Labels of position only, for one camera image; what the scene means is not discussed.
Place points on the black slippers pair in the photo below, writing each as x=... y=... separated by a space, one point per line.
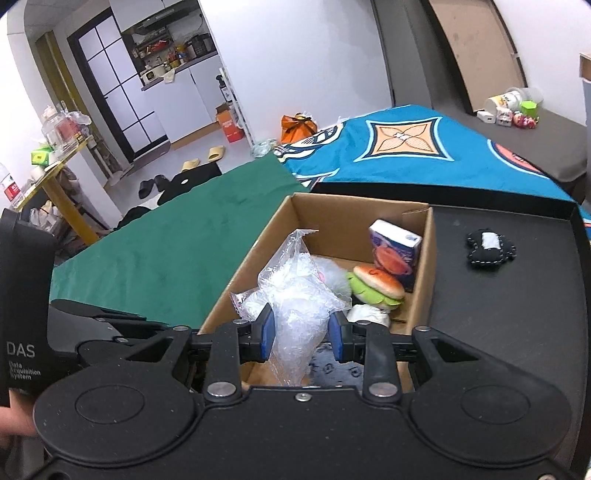
x=160 y=182

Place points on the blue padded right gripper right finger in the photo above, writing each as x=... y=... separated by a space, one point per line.
x=373 y=346

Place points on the small toys on bench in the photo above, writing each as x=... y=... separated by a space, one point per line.
x=517 y=107

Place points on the blue denim fabric toy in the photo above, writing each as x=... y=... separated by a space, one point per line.
x=325 y=371

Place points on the open brown cardboard box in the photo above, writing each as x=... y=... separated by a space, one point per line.
x=340 y=230

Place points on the grey bench seat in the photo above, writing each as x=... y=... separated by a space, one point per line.
x=419 y=72

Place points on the large black shallow tray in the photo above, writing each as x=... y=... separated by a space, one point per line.
x=532 y=312

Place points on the clear plastic bag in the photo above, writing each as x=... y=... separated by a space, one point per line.
x=301 y=305

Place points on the grey pink plush toy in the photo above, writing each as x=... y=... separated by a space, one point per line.
x=334 y=277

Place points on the black stitched felt toy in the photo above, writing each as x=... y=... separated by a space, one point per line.
x=489 y=250

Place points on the white soft roll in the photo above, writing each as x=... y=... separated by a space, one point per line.
x=370 y=313

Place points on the leaning brown framed board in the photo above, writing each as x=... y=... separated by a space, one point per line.
x=485 y=57

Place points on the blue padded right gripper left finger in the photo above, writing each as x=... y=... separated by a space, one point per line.
x=233 y=344

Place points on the plush hamburger toy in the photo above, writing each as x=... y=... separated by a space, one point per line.
x=376 y=287

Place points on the black laptop on floor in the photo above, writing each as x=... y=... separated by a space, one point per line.
x=186 y=180

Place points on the orange gift bag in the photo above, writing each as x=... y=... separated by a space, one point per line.
x=296 y=128

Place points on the blue patterned blanket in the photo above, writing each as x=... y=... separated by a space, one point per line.
x=418 y=148

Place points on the orange carton on floor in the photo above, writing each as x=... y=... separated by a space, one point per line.
x=230 y=129

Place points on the green cloth mat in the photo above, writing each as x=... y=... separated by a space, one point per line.
x=172 y=264

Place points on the grey desk with mat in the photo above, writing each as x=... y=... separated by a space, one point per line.
x=585 y=75

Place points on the person's left hand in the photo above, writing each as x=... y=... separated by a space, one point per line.
x=17 y=419

